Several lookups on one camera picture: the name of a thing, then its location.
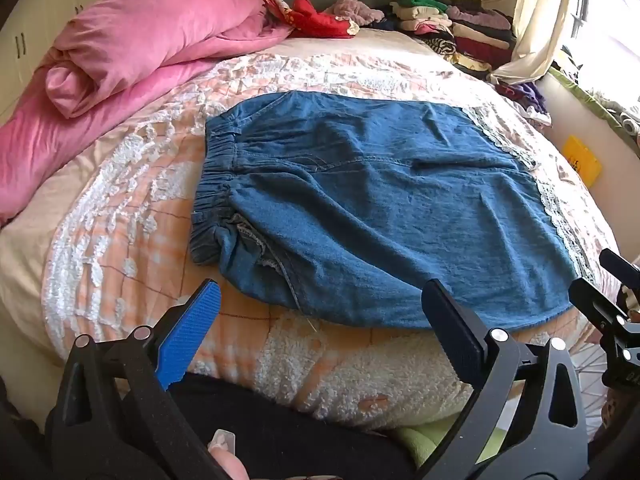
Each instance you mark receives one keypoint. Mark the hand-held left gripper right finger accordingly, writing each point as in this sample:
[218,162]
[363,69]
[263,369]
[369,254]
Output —
[457,335]

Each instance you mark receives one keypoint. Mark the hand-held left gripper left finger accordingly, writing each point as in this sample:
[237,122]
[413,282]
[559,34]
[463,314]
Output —
[192,330]

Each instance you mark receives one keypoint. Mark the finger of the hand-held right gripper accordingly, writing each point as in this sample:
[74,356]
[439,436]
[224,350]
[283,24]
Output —
[595,305]
[620,266]

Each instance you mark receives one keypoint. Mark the blue denim pants lace trim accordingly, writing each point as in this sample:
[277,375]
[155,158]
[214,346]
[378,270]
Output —
[375,200]

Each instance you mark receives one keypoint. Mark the person's left hand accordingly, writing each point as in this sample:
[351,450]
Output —
[227,460]

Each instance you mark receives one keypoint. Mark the light green cloth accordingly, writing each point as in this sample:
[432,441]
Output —
[425,440]

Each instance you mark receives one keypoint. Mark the yellow box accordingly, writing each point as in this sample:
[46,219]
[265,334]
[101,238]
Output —
[582,160]

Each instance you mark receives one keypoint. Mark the black garment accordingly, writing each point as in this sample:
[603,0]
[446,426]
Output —
[300,440]

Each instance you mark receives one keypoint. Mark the green window sill cover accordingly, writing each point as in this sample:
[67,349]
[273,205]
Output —
[595,105]

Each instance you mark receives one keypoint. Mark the peach white fleece bedspread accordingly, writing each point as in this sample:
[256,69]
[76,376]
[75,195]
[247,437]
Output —
[150,170]

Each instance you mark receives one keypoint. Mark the purple cloth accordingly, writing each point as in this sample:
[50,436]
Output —
[525,95]

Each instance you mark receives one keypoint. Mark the cream curtain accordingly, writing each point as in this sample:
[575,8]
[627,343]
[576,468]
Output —
[540,20]

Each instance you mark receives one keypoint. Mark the stack of folded clothes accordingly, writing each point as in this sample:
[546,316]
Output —
[475,35]

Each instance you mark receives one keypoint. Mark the pink quilt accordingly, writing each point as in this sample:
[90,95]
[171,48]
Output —
[125,45]

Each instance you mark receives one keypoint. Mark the red patterned cloth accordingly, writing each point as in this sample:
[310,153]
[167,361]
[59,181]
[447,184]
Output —
[320,22]

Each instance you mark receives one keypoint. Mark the cream wardrobe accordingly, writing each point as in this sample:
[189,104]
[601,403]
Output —
[30,35]

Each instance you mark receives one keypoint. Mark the mauve fuzzy cloth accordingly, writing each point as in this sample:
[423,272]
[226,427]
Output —
[350,7]

